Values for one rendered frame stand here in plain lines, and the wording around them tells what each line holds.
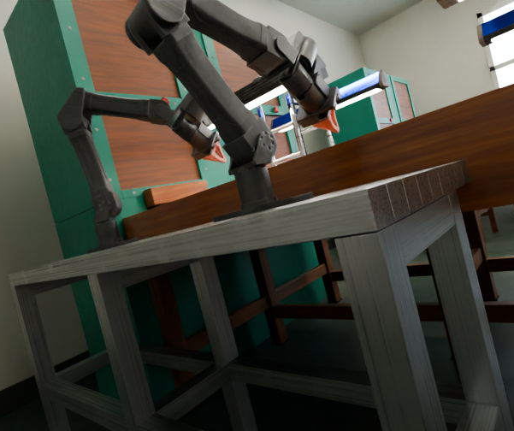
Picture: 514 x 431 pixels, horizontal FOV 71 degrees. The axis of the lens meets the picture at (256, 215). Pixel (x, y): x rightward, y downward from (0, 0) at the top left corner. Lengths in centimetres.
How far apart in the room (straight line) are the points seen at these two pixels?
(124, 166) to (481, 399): 134
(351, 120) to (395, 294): 376
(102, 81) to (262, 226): 133
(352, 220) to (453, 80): 590
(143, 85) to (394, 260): 152
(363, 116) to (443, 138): 331
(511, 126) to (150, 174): 129
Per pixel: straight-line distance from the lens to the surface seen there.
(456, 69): 622
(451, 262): 59
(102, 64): 169
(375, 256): 34
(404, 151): 74
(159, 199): 151
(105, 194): 112
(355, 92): 172
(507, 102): 71
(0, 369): 232
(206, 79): 65
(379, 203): 35
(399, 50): 651
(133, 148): 160
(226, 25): 73
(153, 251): 58
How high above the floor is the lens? 68
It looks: 1 degrees down
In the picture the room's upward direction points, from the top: 14 degrees counter-clockwise
